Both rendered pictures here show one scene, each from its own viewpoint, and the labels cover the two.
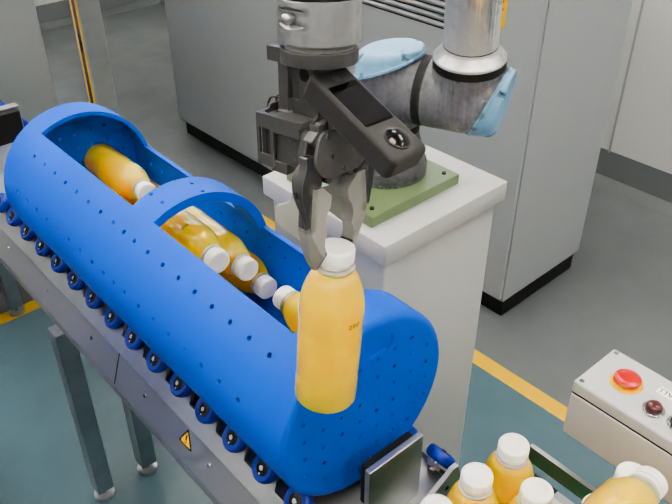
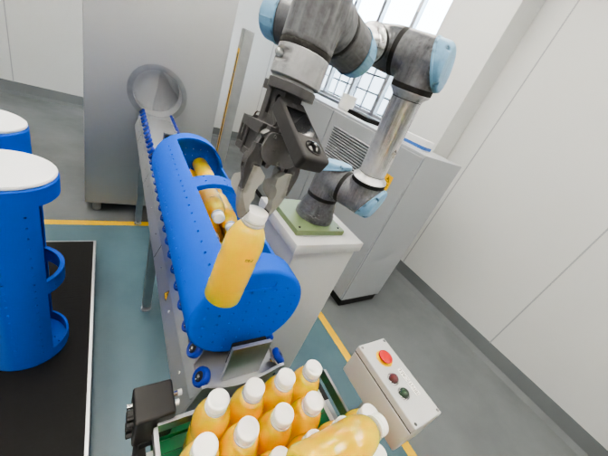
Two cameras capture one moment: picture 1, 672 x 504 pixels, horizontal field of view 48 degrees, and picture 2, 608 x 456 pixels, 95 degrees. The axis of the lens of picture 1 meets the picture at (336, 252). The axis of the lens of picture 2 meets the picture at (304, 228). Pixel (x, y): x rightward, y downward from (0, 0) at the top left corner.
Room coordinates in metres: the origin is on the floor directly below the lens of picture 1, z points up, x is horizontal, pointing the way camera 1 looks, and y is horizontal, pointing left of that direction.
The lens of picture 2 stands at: (0.22, -0.09, 1.62)
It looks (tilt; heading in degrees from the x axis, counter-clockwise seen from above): 27 degrees down; 1
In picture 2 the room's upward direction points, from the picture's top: 23 degrees clockwise
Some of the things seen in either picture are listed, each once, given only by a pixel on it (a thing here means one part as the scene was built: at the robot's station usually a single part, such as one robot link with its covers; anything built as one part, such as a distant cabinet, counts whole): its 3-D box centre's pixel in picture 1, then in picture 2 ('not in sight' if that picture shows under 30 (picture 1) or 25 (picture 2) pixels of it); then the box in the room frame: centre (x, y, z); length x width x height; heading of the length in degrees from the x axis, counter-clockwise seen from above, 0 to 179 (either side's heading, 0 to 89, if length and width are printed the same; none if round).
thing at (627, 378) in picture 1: (627, 379); (384, 356); (0.75, -0.39, 1.11); 0.04 x 0.04 x 0.01
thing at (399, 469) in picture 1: (389, 479); (245, 357); (0.68, -0.07, 0.99); 0.10 x 0.02 x 0.12; 131
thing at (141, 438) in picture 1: (131, 393); not in sight; (1.51, 0.56, 0.31); 0.06 x 0.06 x 0.63; 41
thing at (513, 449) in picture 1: (513, 446); (313, 368); (0.65, -0.22, 1.09); 0.04 x 0.04 x 0.02
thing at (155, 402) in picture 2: not in sight; (154, 413); (0.51, 0.05, 0.95); 0.10 x 0.07 x 0.10; 131
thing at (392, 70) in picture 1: (392, 82); (331, 178); (1.23, -0.10, 1.34); 0.13 x 0.12 x 0.14; 65
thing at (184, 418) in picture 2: not in sight; (253, 394); (0.62, -0.13, 0.96); 0.40 x 0.01 x 0.03; 131
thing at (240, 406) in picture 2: not in sight; (242, 414); (0.55, -0.12, 0.99); 0.07 x 0.07 x 0.19
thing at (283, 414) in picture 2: not in sight; (283, 413); (0.53, -0.18, 1.09); 0.04 x 0.04 x 0.02
